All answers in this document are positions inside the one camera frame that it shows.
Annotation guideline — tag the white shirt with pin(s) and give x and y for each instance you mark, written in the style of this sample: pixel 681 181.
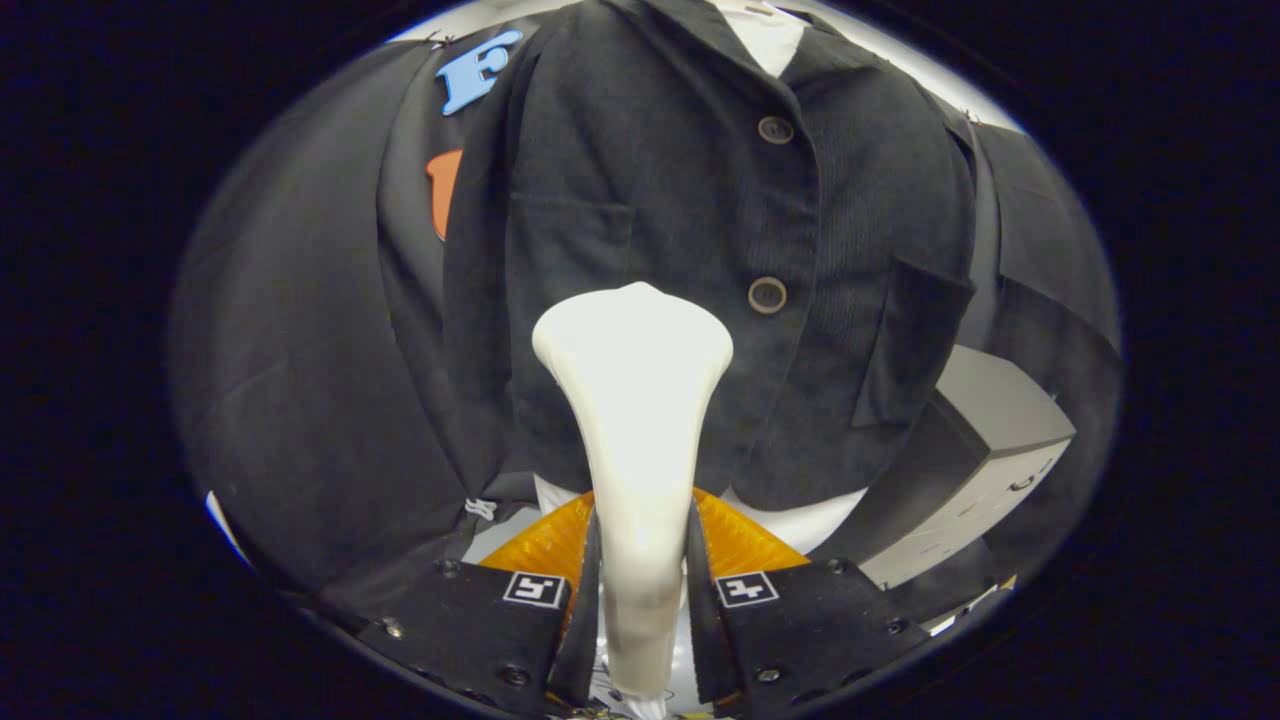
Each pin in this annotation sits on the white shirt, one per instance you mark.
pixel 765 40

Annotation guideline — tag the grey cabinet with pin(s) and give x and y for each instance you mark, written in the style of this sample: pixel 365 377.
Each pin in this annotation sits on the grey cabinet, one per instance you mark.
pixel 1000 410

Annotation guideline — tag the black jacket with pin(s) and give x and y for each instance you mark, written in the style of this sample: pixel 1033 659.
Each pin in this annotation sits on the black jacket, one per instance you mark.
pixel 640 180

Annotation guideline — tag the black backdrop cloth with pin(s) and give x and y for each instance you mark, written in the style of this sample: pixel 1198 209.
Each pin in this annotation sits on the black backdrop cloth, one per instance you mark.
pixel 300 350

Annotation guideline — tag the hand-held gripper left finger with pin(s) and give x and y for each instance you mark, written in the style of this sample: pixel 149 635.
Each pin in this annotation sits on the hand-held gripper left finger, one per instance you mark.
pixel 588 620

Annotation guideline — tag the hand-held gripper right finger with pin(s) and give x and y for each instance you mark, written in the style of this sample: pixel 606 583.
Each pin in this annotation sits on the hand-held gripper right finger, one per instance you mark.
pixel 702 630

